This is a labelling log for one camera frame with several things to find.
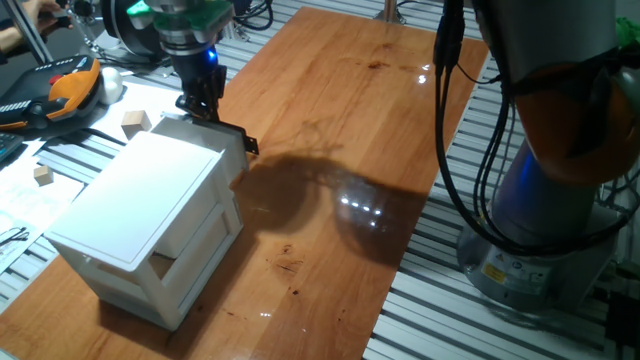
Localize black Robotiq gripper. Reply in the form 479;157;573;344
170;47;229;124

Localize white drawer with black handle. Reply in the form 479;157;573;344
149;113;260;187

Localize white two-drawer cabinet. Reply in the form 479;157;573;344
43;130;245;332

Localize person's bare hand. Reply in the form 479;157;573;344
20;0;74;34

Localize white paper sheet under cubes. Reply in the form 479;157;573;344
84;79;189;146

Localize medium wooden cube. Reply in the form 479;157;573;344
120;109;153;140

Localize white rounded mouse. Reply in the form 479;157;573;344
99;66;124;106

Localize black round reel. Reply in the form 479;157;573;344
102;0;169;56

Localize thin metal rod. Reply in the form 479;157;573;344
4;0;54;64
69;0;104;54

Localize orange black teach pendant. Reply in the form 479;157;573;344
0;54;104;132

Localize small wooden cube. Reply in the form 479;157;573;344
33;164;55;187

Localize black computer keyboard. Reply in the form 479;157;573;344
0;132;25;164

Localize white paper sheet with eyeglasses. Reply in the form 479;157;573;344
0;139;86;274

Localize glossy brown wooden board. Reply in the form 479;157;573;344
0;5;491;360

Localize black rimmed eyeglasses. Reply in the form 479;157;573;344
0;226;30;249

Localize green cloth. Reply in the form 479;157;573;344
615;17;640;49

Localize white drawer without handle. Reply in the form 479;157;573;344
159;204;239;314

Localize aluminium frame post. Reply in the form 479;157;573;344
373;0;407;25

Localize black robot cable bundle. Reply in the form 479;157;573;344
433;0;640;257

